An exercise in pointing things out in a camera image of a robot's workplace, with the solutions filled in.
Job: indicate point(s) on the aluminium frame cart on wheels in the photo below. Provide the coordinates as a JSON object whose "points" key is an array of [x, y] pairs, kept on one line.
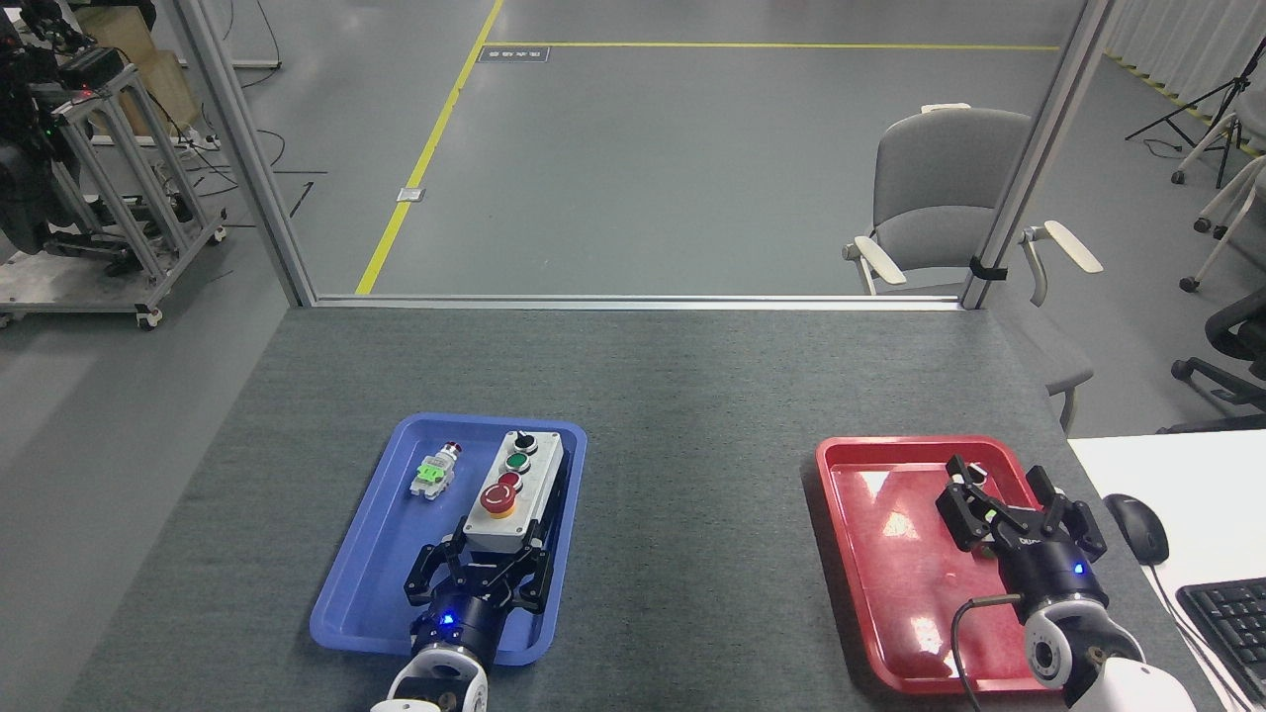
{"points": [[119, 188]]}

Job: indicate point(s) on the brown cardboard box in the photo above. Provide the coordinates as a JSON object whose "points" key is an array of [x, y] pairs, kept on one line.
{"points": [[163, 84]]}

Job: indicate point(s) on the silver frame post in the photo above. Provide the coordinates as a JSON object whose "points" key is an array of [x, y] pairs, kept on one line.
{"points": [[247, 148], [1039, 148]]}

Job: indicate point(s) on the white chair base on wheels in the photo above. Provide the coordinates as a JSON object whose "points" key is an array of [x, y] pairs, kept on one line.
{"points": [[1226, 213]]}

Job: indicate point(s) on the black keyboard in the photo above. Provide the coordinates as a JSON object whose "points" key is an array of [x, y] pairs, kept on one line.
{"points": [[1231, 623]]}

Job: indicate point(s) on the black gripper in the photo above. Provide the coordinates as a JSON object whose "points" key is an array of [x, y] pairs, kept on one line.
{"points": [[465, 613], [1053, 578]]}

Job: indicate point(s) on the black computer mouse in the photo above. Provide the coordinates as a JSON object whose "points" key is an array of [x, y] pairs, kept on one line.
{"points": [[1137, 529]]}

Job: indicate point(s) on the blue plastic tray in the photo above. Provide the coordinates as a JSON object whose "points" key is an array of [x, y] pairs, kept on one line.
{"points": [[376, 574]]}

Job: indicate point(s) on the silver floor socket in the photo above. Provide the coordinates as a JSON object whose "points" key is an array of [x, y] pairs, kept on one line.
{"points": [[410, 194]]}

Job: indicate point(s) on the red plastic tray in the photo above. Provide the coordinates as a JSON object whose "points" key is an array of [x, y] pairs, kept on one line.
{"points": [[890, 574]]}

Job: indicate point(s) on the dark floor label plate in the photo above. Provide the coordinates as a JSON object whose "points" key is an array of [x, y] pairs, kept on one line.
{"points": [[514, 54]]}

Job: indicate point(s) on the red-headed push button switch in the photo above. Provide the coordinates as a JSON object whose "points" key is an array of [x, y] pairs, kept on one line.
{"points": [[433, 475]]}

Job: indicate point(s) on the black office chair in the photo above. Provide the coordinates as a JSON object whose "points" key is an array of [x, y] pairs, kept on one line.
{"points": [[1236, 336]]}

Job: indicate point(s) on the grey four-button control box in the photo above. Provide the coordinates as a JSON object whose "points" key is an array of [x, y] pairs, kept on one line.
{"points": [[524, 494]]}

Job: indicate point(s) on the white desk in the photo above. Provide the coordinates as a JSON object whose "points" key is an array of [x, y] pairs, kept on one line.
{"points": [[1197, 475]]}

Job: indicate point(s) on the black machine on cart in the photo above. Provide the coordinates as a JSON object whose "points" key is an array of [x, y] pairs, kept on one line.
{"points": [[25, 119]]}

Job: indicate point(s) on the black-headed push button switch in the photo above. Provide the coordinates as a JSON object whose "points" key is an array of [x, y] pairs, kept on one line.
{"points": [[979, 472]]}

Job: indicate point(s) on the black tripod stand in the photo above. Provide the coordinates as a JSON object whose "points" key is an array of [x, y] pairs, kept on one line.
{"points": [[1231, 94]]}

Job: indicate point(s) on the grey chair with white armrests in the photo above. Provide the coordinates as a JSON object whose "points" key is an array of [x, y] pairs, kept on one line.
{"points": [[940, 178]]}

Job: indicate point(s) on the silver frame rail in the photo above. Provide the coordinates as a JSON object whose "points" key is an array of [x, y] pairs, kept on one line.
{"points": [[633, 301]]}

